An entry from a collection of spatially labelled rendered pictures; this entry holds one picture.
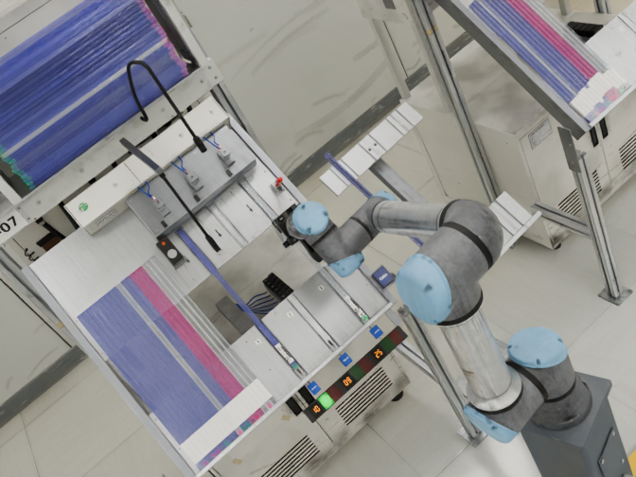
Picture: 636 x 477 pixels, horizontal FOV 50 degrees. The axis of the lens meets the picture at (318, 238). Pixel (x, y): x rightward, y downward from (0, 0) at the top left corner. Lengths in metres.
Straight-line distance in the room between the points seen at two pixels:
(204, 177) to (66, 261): 0.43
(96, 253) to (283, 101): 2.04
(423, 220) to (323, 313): 0.55
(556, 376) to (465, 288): 0.42
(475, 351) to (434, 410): 1.18
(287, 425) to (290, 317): 0.57
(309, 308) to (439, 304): 0.71
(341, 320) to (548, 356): 0.57
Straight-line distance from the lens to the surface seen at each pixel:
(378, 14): 2.62
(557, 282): 2.73
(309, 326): 1.83
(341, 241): 1.54
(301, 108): 3.81
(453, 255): 1.20
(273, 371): 1.82
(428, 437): 2.47
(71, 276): 1.93
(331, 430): 2.43
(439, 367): 2.11
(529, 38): 2.24
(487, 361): 1.38
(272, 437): 2.30
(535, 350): 1.55
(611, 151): 2.84
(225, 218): 1.89
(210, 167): 1.88
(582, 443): 1.68
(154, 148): 1.90
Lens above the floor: 1.98
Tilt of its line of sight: 35 degrees down
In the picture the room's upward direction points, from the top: 32 degrees counter-clockwise
